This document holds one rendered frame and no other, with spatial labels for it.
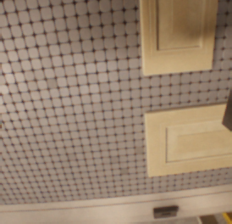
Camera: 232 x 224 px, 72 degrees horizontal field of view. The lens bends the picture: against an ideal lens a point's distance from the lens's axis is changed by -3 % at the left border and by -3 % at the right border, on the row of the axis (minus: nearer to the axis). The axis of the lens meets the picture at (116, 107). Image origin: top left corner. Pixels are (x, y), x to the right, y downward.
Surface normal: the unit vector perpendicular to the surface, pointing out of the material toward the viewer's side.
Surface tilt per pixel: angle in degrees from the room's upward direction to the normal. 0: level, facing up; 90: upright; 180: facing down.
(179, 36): 11
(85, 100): 0
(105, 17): 0
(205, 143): 0
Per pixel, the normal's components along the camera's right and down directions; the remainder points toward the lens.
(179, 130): 0.00, 0.19
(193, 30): 0.22, 0.37
